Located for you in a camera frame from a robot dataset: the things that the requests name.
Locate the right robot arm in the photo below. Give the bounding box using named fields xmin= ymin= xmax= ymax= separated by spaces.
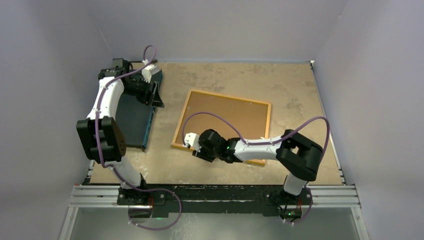
xmin=183 ymin=129 xmax=325 ymax=204

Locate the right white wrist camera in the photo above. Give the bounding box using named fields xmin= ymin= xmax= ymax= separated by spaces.
xmin=183 ymin=132 xmax=201 ymax=152

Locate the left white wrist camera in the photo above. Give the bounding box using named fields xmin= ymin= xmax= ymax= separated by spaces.
xmin=141 ymin=64 xmax=160 ymax=83

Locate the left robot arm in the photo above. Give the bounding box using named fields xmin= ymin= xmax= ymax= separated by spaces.
xmin=76 ymin=58 xmax=165 ymax=205

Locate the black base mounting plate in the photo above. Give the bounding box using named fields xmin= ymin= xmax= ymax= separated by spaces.
xmin=117 ymin=184 xmax=312 ymax=218

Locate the dark blue flat box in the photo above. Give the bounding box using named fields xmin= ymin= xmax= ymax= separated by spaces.
xmin=115 ymin=70 xmax=163 ymax=152

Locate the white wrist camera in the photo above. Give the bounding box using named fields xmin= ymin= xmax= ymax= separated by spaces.
xmin=141 ymin=64 xmax=160 ymax=83
xmin=183 ymin=132 xmax=201 ymax=152

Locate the yellow picture frame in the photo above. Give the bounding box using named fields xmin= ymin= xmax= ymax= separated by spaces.
xmin=170 ymin=88 xmax=273 ymax=167

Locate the aluminium rail frame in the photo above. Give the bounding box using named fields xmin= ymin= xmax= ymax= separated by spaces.
xmin=59 ymin=185 xmax=370 ymax=240

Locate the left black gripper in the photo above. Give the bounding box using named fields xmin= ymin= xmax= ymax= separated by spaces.
xmin=122 ymin=76 xmax=164 ymax=107

